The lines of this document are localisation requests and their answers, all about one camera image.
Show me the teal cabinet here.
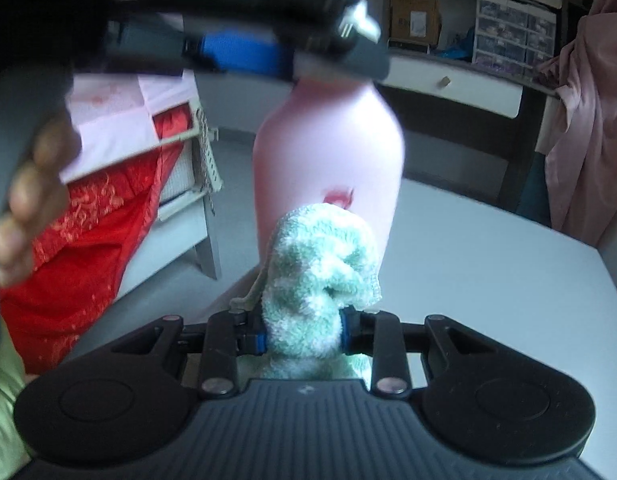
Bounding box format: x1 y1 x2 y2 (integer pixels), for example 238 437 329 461
516 160 554 228

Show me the pink pump bottle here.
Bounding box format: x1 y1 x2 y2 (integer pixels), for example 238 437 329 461
252 67 405 281

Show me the person's left hand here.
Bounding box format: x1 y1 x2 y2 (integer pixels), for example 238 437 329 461
0 119 83 289

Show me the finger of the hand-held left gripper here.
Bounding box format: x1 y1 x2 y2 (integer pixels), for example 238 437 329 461
181 30 296 81
288 0 393 85

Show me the green striped towel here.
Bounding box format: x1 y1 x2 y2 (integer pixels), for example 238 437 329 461
231 202 383 381

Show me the white desk drawer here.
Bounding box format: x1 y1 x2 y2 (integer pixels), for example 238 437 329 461
383 56 523 120

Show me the person's light green clothing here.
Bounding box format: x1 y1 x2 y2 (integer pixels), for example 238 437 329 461
0 320 35 480

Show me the grey desk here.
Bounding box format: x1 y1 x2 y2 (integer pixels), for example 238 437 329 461
379 49 563 213

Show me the clear plastic drawer organizer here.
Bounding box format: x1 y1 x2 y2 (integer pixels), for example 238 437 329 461
475 0 558 81

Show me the blue plastic bag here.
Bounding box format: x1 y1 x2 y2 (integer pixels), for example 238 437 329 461
436 27 476 64

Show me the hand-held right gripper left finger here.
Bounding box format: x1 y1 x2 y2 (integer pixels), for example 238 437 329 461
106 310 268 397

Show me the white bed frame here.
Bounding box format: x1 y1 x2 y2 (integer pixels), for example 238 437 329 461
156 102 224 281

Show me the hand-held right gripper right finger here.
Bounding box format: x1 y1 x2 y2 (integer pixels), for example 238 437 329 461
339 309 508 397

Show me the pink curtain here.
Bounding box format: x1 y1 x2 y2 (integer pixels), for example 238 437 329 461
533 0 617 249

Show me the red embroidered cloth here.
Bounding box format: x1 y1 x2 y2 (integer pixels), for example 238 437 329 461
0 110 194 376

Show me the cardboard box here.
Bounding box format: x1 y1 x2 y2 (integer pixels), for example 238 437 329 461
391 0 442 41

